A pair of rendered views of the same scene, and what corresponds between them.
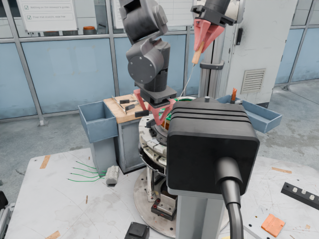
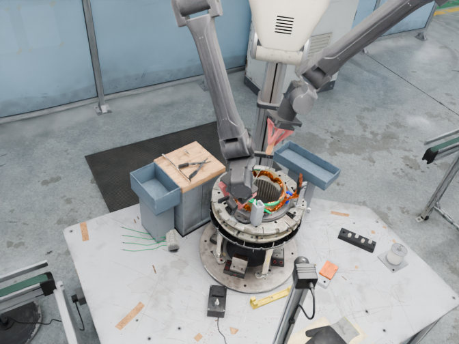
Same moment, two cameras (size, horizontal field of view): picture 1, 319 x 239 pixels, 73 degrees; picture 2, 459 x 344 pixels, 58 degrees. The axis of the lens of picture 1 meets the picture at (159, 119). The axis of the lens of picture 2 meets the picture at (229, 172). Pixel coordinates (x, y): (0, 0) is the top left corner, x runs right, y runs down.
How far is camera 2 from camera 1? 0.80 m
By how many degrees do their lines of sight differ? 19
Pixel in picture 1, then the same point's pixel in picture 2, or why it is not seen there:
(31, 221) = (108, 297)
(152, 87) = not seen: hidden behind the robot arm
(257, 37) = not seen: outside the picture
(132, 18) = (231, 149)
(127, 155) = (187, 218)
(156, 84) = not seen: hidden behind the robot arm
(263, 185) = (322, 233)
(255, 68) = (316, 33)
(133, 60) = (236, 186)
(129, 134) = (191, 199)
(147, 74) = (245, 193)
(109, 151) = (169, 218)
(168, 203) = (240, 264)
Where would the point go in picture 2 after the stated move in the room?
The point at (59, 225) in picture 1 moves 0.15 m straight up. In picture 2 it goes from (138, 297) to (135, 273)
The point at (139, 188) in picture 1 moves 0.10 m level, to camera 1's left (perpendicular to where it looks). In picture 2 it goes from (205, 250) to (179, 254)
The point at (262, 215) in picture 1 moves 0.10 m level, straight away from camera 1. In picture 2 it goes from (320, 263) to (327, 244)
